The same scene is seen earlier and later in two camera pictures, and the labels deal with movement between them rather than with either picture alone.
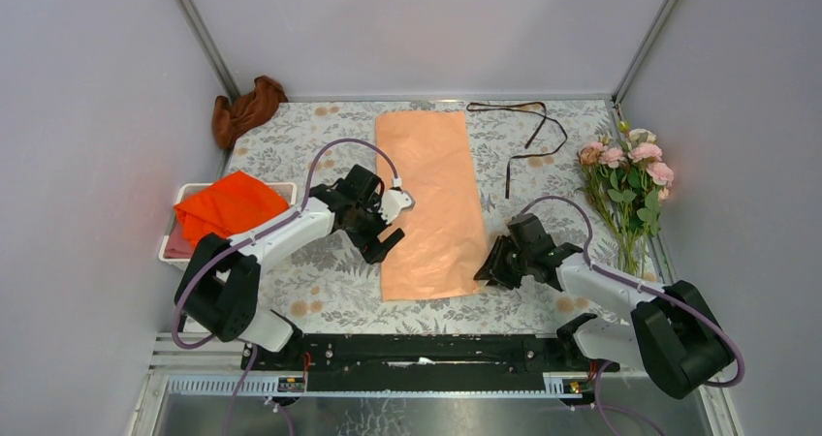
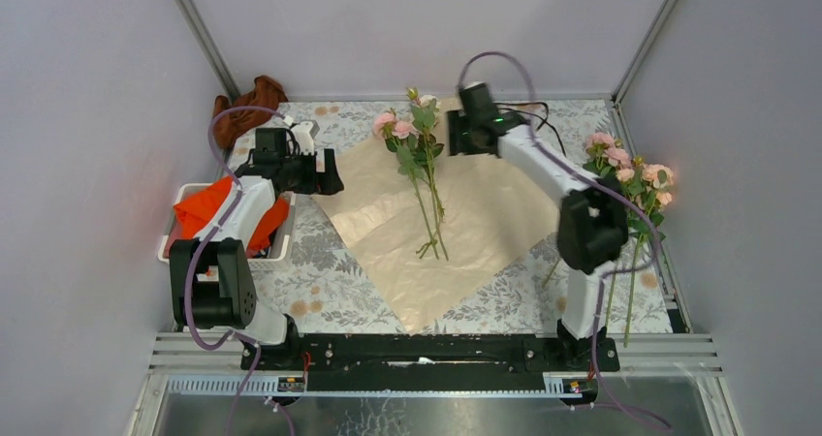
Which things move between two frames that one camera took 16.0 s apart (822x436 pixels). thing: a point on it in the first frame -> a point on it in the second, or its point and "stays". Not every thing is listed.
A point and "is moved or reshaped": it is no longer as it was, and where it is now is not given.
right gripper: [491, 270] -> [458, 144]
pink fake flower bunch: [628, 178] is moved or reshaped
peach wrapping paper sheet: [443, 244] is moved or reshaped
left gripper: [377, 252] -> [326, 182]
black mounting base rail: [426, 361] stays
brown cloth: [232, 118] stays
